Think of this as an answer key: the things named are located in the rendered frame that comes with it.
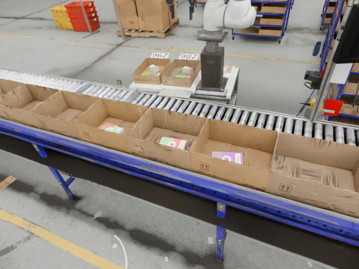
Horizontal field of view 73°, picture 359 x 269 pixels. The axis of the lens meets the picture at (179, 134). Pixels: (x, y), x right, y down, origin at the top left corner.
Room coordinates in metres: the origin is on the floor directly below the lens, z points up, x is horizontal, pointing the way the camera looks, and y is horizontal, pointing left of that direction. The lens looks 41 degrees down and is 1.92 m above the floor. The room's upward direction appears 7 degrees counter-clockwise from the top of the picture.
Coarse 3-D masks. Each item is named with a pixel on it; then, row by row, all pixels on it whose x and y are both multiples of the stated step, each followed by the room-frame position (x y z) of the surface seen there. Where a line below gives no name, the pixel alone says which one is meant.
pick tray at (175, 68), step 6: (174, 60) 2.42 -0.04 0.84; (180, 60) 2.42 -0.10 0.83; (186, 60) 2.39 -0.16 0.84; (192, 60) 2.36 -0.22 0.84; (198, 60) 2.34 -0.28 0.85; (168, 66) 2.28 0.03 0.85; (174, 66) 2.40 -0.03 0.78; (180, 66) 2.42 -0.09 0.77; (186, 66) 2.39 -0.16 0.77; (192, 66) 2.36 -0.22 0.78; (198, 66) 2.25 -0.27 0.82; (168, 72) 2.25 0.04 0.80; (174, 72) 2.32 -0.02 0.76; (180, 72) 2.30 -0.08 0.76; (198, 72) 2.25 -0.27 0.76; (162, 78) 2.09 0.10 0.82; (168, 78) 2.06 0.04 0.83; (174, 78) 2.04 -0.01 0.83; (180, 78) 2.02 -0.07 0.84; (186, 78) 1.99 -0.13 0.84; (192, 78) 2.06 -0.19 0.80; (168, 84) 2.07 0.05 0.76; (174, 84) 2.04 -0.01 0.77; (180, 84) 2.02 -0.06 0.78; (186, 84) 2.00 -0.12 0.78
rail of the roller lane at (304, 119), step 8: (24, 72) 2.80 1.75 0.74; (32, 72) 2.78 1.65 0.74; (72, 80) 2.44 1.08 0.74; (80, 80) 2.42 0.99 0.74; (112, 88) 2.18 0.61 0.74; (120, 88) 2.14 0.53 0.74; (128, 88) 2.12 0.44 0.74; (168, 96) 1.89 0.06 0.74; (216, 104) 1.68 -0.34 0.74; (224, 104) 1.66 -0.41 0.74; (216, 112) 1.66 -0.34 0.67; (224, 112) 1.64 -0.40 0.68; (256, 112) 1.51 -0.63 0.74; (264, 112) 1.49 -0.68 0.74; (272, 112) 1.48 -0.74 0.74; (304, 120) 1.35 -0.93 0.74; (320, 120) 1.32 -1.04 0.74; (304, 128) 1.34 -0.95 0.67; (344, 128) 1.22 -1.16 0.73; (352, 128) 1.20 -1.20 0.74
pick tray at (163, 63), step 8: (144, 64) 2.48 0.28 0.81; (152, 64) 2.53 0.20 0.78; (160, 64) 2.50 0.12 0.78; (168, 64) 2.37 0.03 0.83; (136, 72) 2.28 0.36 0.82; (144, 72) 2.40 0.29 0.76; (152, 72) 2.37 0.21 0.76; (160, 72) 2.35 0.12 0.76; (136, 80) 2.19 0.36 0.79; (144, 80) 2.16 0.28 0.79; (152, 80) 2.13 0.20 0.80; (160, 80) 2.12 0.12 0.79
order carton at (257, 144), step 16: (208, 128) 1.11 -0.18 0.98; (224, 128) 1.06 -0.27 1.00; (240, 128) 1.02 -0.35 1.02; (256, 128) 0.98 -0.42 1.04; (208, 144) 1.06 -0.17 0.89; (224, 144) 1.04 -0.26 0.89; (240, 144) 1.02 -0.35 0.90; (256, 144) 0.97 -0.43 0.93; (272, 144) 0.93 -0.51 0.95; (192, 160) 0.85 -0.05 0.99; (208, 160) 0.81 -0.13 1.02; (224, 160) 0.77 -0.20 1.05; (256, 160) 0.89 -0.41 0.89; (208, 176) 0.81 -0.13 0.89; (224, 176) 0.77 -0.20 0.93; (240, 176) 0.73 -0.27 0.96; (256, 176) 0.70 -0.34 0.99
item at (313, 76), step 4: (308, 72) 1.43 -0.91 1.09; (312, 72) 1.42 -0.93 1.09; (316, 72) 1.42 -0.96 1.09; (320, 72) 1.42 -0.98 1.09; (304, 76) 1.44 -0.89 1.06; (308, 76) 1.40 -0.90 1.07; (312, 76) 1.39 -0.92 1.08; (316, 76) 1.38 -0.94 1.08; (308, 80) 1.40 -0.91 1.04; (312, 80) 1.39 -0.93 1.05; (316, 80) 1.38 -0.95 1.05; (320, 80) 1.37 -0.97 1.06; (312, 84) 1.40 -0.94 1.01; (316, 84) 1.39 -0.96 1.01
